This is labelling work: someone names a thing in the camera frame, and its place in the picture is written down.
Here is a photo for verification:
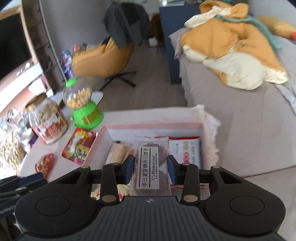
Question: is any green gumball dispenser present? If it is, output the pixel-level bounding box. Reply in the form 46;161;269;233
63;77;103;130

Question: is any large glass nut jar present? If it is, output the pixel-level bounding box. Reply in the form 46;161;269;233
1;131;26;171

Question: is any orange lounge chair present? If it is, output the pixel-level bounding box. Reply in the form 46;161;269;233
72;38;136;91

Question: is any dark red foil packet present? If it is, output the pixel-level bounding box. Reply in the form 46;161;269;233
62;128;97;166

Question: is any white illustrated snack packet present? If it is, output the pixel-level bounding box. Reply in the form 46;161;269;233
169;137;202;168

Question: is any rice cracker bar packet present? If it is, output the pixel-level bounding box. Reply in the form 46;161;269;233
105;143;130;165

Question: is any white ball snack packet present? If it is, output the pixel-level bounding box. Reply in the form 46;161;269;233
90;182;131;201

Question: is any peanut jar gold lid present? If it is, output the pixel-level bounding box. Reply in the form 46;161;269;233
25;93;68;144

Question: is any orange cream blanket pile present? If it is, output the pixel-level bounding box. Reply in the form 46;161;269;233
180;1;289;90

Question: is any television screen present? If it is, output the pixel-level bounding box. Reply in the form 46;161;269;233
0;14;32;79

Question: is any grey sofa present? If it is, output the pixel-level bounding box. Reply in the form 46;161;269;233
168;14;296;179

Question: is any red snack packet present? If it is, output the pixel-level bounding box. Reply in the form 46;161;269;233
35;153;55;178

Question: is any pink gift box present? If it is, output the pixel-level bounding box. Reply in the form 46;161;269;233
84;123;206;198

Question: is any clear dark biscuit packet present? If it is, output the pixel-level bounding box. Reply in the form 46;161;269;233
130;137;171;196

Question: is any dark coat on stand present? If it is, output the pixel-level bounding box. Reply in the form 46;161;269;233
103;2;153;48

